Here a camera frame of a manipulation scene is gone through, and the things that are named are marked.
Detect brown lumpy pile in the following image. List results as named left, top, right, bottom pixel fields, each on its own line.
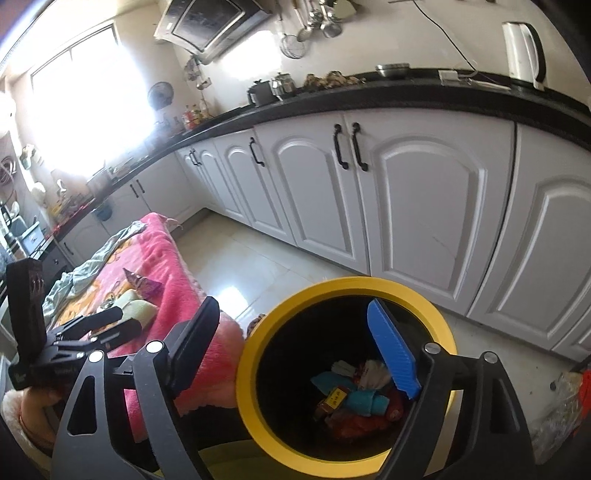
left=304, top=71, right=365, bottom=89

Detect red plastic bag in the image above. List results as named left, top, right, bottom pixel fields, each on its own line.
left=330, top=406, right=407, bottom=439

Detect small hanging tools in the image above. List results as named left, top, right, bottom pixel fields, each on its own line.
left=185, top=55, right=211, bottom=90

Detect black range hood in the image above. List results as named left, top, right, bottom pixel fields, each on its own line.
left=154, top=0, right=273, bottom=65

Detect light blue cloth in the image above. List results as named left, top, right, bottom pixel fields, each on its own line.
left=44, top=220, right=146, bottom=319

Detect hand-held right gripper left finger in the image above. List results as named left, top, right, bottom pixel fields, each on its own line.
left=51, top=296, right=221, bottom=480

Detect pink printed blanket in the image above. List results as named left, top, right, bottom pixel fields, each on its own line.
left=44, top=212, right=245, bottom=444

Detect white foam fruit net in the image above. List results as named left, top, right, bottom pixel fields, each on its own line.
left=331, top=360, right=393, bottom=388

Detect white electric kettle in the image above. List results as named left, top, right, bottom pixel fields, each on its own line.
left=502, top=21, right=546, bottom=90

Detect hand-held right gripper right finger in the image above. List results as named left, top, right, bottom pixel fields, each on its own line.
left=367, top=299, right=539, bottom=480

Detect row of hanging kitchen utensils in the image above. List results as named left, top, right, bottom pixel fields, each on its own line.
left=279, top=0, right=345, bottom=61

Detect kitchen window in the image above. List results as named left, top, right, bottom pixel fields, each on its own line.
left=30, top=25, right=153, bottom=176

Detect teal blue cloth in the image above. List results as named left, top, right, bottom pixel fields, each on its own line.
left=310, top=371, right=393, bottom=416

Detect purple foil wrapper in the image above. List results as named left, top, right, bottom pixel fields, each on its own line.
left=122, top=268, right=163, bottom=298

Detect small wall fan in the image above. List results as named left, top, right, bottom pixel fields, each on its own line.
left=148, top=82, right=175, bottom=109

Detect white lower cabinets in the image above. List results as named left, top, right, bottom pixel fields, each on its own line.
left=58, top=108, right=591, bottom=361

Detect yellow green mat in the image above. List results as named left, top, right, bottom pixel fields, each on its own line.
left=198, top=443, right=278, bottom=480

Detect steel teapot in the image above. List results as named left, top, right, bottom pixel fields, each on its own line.
left=270, top=73, right=296, bottom=97

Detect yellow rimmed black trash bin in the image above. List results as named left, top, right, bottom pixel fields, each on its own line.
left=235, top=277, right=459, bottom=464

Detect group of condiment bottles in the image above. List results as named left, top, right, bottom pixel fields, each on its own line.
left=182, top=99, right=211, bottom=130

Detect dark teapot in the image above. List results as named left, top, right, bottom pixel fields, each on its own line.
left=248, top=79, right=278, bottom=107

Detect steel cooking pot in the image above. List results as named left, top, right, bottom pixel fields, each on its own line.
left=88, top=168, right=114, bottom=192

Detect blue storage box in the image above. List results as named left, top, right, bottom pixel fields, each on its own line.
left=18, top=222, right=47, bottom=254

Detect pale green sponge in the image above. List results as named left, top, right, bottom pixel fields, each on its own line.
left=111, top=288, right=155, bottom=328

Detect black kitchen countertop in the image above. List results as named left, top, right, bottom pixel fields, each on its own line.
left=46, top=68, right=591, bottom=232

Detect person's left forearm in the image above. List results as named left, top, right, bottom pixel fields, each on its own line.
left=0, top=390, right=65, bottom=462

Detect black power cable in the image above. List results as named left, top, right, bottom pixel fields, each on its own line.
left=413, top=0, right=481, bottom=75

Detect clear plastic bag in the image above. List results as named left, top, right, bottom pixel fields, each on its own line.
left=529, top=369, right=591, bottom=455

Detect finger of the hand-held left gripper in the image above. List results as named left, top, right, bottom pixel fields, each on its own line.
left=51, top=322, right=142, bottom=354
left=48, top=306, right=124, bottom=340

